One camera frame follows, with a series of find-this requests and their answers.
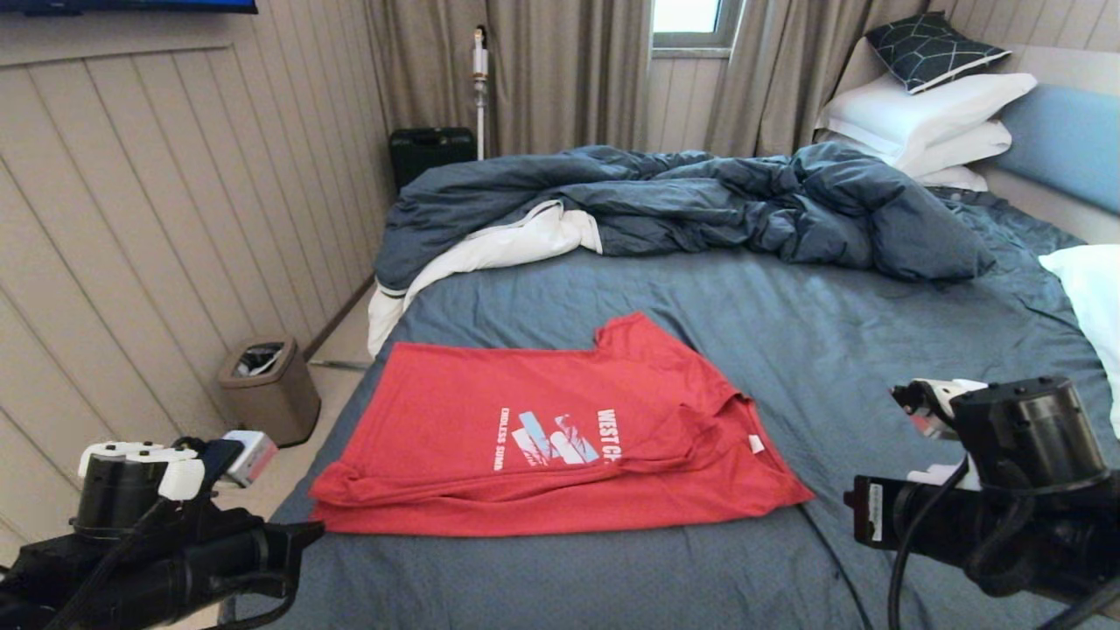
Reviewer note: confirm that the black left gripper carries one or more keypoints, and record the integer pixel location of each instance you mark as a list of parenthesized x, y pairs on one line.
[(236, 564)]

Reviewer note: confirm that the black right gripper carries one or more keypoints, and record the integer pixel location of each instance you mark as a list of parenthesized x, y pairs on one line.
[(941, 529)]

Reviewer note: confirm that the red printed t-shirt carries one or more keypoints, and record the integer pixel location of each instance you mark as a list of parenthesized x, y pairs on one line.
[(437, 420)]

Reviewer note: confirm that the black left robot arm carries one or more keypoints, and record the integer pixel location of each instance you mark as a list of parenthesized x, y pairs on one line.
[(122, 490)]

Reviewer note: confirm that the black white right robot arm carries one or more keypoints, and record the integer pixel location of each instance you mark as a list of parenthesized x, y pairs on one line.
[(1024, 429)]

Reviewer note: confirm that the taupe trash bin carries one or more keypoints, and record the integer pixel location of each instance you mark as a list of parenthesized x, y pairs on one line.
[(280, 402)]

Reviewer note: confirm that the black plastic bin liner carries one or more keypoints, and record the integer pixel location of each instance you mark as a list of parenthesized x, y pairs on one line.
[(259, 360)]

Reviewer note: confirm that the bed with blue sheet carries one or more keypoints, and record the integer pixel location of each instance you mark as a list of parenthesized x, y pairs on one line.
[(831, 332)]

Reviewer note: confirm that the white blanket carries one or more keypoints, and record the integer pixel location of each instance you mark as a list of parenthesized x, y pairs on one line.
[(525, 241)]

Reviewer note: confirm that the black suitcase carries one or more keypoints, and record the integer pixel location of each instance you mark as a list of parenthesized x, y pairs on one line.
[(429, 151)]

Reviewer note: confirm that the dark blue crumpled duvet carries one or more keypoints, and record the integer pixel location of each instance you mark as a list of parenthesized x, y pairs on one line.
[(700, 201)]

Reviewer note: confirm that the blue headboard cushion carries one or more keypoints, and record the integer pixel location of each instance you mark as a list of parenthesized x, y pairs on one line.
[(1067, 138)]

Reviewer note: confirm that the large white pillow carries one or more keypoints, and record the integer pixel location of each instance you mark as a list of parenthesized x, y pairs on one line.
[(913, 112)]

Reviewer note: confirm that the dark geometric patterned cushion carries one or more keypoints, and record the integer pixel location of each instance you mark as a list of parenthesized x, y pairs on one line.
[(930, 51)]

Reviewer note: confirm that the white stick vacuum cleaner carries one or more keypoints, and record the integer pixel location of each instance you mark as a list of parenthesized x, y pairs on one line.
[(480, 77)]

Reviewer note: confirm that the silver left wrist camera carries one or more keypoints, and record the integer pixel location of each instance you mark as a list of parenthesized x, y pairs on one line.
[(254, 455)]

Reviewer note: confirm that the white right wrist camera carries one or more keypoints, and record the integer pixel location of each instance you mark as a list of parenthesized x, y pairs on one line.
[(949, 391)]

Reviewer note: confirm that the wall-mounted television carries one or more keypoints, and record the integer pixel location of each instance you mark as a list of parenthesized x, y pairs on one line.
[(131, 5)]

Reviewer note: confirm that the window with grey frame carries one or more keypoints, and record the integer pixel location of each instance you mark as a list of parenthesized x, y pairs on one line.
[(691, 17)]

